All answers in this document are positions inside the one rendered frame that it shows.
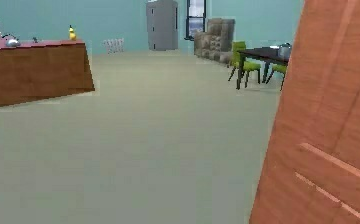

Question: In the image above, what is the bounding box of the brown grey sofa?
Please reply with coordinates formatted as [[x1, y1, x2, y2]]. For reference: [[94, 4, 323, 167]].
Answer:
[[193, 17, 236, 65]]

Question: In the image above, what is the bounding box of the green chair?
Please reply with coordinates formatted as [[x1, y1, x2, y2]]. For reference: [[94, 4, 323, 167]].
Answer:
[[227, 40, 262, 89], [265, 63, 288, 92]]

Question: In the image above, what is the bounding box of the grey fridge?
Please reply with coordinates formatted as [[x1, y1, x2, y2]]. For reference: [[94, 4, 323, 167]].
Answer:
[[145, 0, 179, 52]]

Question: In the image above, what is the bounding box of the white dish rack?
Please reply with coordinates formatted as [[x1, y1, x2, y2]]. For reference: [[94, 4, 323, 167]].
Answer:
[[103, 38, 125, 54]]

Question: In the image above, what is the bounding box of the dark framed window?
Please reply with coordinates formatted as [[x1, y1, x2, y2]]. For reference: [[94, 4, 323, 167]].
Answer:
[[185, 0, 208, 41]]

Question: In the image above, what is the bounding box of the dark dining table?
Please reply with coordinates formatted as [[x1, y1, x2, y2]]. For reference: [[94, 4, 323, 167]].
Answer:
[[235, 46, 292, 91]]

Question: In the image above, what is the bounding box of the silver pot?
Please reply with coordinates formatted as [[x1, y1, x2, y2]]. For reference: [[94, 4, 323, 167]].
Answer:
[[277, 42, 293, 60]]

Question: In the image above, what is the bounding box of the yellow bottle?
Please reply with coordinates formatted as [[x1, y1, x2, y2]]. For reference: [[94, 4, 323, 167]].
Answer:
[[68, 24, 78, 42]]

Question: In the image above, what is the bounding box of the orange wooden room door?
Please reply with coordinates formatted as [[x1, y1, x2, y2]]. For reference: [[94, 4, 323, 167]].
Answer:
[[249, 0, 360, 224]]

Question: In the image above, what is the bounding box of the brown wooden kitchen counter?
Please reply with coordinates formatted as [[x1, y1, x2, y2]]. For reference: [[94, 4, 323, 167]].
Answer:
[[0, 39, 96, 110]]

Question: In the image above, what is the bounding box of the silver kettle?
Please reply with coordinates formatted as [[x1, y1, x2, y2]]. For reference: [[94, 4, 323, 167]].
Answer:
[[1, 33, 22, 48]]

